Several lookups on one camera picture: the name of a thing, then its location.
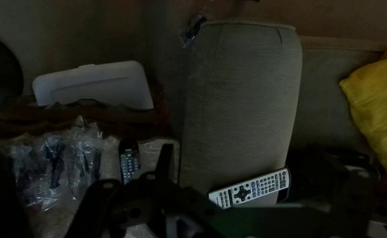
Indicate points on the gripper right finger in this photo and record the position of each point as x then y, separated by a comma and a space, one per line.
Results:
338, 198

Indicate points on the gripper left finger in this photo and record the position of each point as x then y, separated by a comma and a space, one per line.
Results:
107, 205

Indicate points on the black remote controller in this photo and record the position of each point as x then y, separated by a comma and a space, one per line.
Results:
129, 160

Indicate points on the silver remote controller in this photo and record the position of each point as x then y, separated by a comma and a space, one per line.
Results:
262, 186

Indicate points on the clear bag of black parts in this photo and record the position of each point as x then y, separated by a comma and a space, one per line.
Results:
84, 155
36, 172

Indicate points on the yellow cushion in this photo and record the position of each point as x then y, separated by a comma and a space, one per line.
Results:
378, 112

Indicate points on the white plastic case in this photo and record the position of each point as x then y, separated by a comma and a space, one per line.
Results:
94, 86

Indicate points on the grey fabric sofa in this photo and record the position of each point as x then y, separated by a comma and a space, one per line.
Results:
239, 109

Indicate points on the black round object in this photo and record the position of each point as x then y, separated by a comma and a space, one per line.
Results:
0, 69

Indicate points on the crumpled clear plastic wrap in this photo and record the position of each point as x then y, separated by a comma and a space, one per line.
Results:
191, 31

